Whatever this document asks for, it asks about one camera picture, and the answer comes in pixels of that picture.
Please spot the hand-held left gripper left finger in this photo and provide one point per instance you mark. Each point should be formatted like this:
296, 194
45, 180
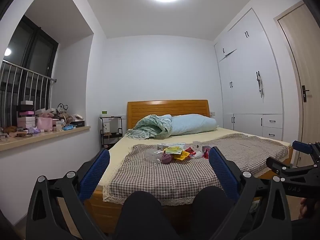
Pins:
97, 170

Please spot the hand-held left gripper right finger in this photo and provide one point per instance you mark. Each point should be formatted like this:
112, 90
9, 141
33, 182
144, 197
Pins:
222, 170

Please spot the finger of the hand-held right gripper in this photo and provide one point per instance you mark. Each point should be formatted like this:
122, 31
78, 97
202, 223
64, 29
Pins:
302, 147
280, 166

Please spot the red snack packet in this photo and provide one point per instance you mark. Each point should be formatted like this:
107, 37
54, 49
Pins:
190, 151
207, 153

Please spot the white tissue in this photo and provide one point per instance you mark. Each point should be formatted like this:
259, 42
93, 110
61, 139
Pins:
198, 155

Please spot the orange foil snack wrapper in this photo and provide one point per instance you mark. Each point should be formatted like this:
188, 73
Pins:
181, 155

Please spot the white and blue carton box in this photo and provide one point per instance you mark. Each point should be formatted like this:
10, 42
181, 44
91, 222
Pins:
166, 146

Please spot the person's right forearm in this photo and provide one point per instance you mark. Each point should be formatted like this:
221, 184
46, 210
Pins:
307, 231

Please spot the person's right hand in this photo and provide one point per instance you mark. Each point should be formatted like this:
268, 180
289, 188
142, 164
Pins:
307, 208

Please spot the black bedside rack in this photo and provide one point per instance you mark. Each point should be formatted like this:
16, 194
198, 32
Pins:
102, 137

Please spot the white paper tag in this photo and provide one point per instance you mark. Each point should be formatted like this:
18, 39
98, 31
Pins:
196, 144

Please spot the person's right leg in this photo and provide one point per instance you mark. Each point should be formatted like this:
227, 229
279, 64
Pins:
212, 212

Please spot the person's leg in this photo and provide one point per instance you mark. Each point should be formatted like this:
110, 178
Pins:
212, 212
147, 217

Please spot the white appliance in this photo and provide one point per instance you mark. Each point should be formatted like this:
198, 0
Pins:
110, 125

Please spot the brown checkered cloth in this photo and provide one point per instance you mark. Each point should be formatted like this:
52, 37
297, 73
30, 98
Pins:
175, 177

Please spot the flat black box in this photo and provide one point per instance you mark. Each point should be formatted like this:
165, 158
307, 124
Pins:
78, 124

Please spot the blue face masks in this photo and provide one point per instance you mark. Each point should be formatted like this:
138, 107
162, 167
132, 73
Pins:
68, 127

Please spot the yellow green snack packet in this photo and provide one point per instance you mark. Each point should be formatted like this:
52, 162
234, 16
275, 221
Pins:
172, 150

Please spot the light blue pillow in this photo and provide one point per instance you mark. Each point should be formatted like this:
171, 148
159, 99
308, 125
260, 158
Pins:
192, 125

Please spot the purple rolled towel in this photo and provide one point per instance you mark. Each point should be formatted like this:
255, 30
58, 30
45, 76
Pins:
166, 159

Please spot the clear plastic bottle white cap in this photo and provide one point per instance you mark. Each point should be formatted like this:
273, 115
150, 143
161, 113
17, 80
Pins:
152, 152

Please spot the beige woven handbag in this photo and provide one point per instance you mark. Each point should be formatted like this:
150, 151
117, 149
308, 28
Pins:
62, 113

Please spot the green floral quilt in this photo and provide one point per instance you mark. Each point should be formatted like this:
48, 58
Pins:
150, 127

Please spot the person's left leg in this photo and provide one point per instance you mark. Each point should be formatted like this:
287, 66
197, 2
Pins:
147, 217

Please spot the pink pouch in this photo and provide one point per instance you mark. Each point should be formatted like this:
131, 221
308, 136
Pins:
44, 123

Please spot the white hanging ornament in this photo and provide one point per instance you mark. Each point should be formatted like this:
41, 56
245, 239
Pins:
260, 85

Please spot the wooden bed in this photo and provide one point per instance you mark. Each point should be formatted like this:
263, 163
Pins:
167, 108

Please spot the white wardrobe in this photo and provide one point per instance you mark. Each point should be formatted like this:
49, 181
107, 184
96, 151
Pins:
247, 80

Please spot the stack of pink white boxes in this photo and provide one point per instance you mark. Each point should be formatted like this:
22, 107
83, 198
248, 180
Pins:
25, 120

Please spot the beige wooden door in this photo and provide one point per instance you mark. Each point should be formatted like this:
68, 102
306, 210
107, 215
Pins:
302, 55

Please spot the metal window railing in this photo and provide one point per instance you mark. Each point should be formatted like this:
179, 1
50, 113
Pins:
27, 71

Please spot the dark framed window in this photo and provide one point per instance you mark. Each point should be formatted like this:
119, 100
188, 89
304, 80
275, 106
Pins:
32, 52

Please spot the white wall socket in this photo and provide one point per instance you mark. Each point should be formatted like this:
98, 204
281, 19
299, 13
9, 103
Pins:
212, 114

